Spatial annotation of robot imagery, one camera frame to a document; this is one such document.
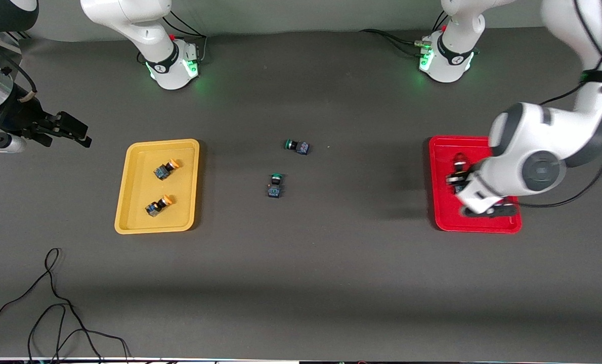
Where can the yellow plastic tray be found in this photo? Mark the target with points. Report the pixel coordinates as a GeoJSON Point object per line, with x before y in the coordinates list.
{"type": "Point", "coordinates": [179, 187]}

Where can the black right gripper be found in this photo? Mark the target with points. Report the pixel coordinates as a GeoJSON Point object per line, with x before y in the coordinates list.
{"type": "Point", "coordinates": [22, 118]}

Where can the yellow push button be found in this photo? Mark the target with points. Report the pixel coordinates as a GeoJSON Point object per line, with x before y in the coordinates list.
{"type": "Point", "coordinates": [165, 170]}
{"type": "Point", "coordinates": [159, 206]}

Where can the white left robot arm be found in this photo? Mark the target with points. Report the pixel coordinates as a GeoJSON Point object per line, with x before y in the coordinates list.
{"type": "Point", "coordinates": [533, 136]}

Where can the red plastic tray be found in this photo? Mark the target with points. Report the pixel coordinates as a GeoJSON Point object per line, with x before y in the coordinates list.
{"type": "Point", "coordinates": [445, 212]}

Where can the green push button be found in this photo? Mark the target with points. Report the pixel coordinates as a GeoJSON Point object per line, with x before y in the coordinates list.
{"type": "Point", "coordinates": [275, 186]}
{"type": "Point", "coordinates": [297, 147]}

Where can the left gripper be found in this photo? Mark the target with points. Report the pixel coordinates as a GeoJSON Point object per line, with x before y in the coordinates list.
{"type": "Point", "coordinates": [458, 178]}

